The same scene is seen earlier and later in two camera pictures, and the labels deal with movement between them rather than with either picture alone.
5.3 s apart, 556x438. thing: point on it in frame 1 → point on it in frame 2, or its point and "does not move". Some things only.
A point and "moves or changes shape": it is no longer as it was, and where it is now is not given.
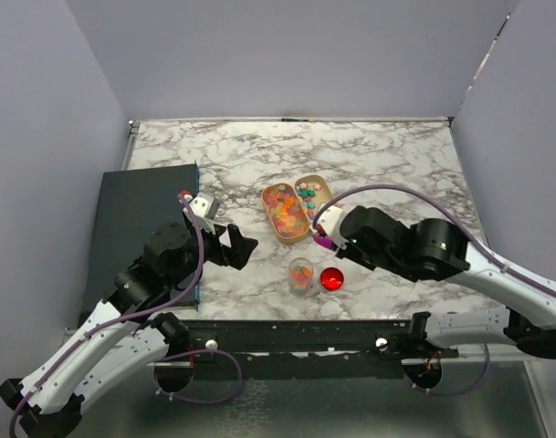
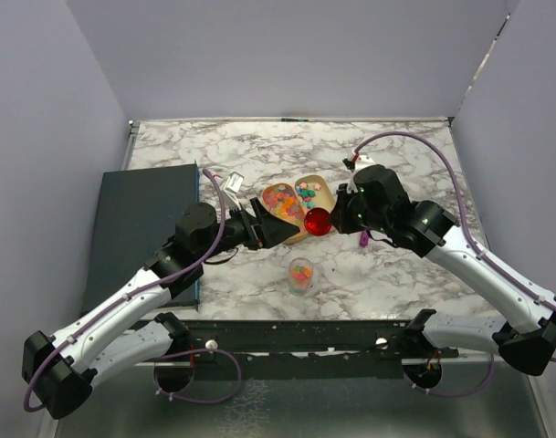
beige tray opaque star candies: (312, 192) does not move
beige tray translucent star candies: (286, 212) does not move
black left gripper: (240, 250) → (264, 230)
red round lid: (331, 278) → (317, 222)
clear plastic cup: (300, 276) does not move
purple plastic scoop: (324, 242) moves or changes shape
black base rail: (304, 349) does not move
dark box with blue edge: (131, 203) does not move
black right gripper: (349, 254) → (345, 193)
